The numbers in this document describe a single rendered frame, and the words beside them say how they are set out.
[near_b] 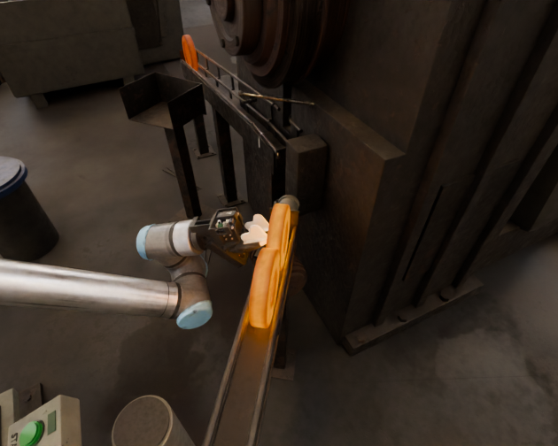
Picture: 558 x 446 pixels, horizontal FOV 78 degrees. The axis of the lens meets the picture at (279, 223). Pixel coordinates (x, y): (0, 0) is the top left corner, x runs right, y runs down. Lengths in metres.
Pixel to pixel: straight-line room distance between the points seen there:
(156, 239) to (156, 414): 0.38
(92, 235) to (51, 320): 0.49
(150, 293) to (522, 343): 1.42
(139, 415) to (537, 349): 1.45
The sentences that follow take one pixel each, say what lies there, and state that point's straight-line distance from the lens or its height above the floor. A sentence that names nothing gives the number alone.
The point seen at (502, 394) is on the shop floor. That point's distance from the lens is 1.59.
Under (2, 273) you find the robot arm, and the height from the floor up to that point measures 0.79.
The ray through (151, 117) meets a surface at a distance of 1.63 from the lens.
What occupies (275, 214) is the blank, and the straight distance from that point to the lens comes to 0.75.
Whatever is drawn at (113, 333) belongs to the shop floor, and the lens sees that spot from 1.61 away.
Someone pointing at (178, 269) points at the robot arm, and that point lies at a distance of 0.97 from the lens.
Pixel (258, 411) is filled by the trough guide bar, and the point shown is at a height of 0.72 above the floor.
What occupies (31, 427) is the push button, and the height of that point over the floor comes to 0.61.
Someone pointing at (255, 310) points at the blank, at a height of 0.75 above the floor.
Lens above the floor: 1.30
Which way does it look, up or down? 44 degrees down
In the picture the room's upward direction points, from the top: straight up
